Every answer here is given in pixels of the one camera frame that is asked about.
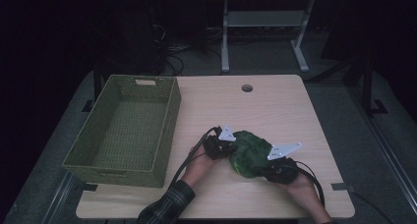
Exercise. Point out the grey tape strip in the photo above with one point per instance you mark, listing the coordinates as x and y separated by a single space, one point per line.
341 186

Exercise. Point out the green fuzzy garment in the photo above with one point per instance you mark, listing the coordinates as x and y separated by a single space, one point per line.
249 152

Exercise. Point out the green woven basket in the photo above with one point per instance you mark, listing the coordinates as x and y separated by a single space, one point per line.
131 125

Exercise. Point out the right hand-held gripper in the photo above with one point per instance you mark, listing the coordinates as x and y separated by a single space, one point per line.
282 171

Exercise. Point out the person's left hand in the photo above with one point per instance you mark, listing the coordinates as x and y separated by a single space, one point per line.
198 166

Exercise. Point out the person's right hand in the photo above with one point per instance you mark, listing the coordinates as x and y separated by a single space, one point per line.
303 193

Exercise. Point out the white metal stand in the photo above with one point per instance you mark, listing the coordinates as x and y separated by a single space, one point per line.
225 37

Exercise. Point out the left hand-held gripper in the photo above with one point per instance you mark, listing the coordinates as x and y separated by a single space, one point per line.
218 147

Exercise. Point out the metal floor rail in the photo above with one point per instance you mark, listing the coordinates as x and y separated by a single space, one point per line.
60 197
387 148

